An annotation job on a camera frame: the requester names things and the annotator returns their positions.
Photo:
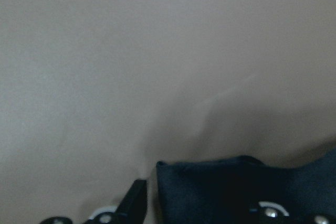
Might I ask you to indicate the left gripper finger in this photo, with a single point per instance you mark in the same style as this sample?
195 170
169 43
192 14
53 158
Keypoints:
133 207

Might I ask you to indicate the black graphic t-shirt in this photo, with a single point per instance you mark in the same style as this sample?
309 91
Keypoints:
244 190

